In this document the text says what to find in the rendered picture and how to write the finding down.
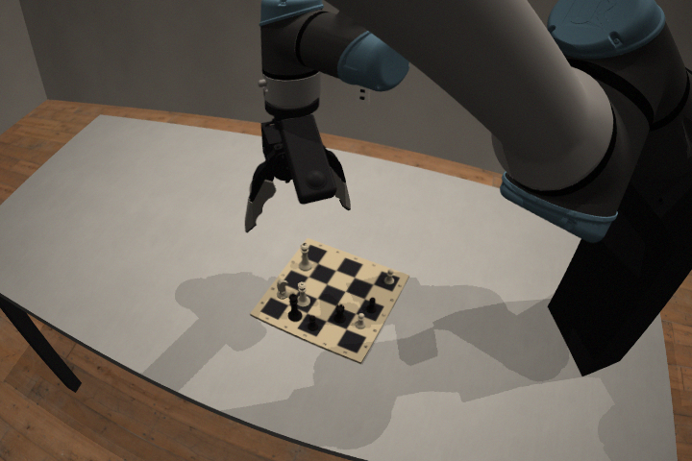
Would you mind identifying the white knight chess piece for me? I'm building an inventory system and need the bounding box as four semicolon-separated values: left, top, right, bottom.
277;279;288;299

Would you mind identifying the white pawn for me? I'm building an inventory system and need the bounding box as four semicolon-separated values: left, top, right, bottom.
384;269;394;285
355;313;366;329

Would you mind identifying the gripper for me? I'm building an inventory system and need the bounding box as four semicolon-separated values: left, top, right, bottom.
245;98;351;232

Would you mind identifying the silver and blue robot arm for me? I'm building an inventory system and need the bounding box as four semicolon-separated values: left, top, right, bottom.
258;0;692;243

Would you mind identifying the chessboard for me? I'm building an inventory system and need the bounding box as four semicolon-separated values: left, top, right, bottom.
250;238;409;364

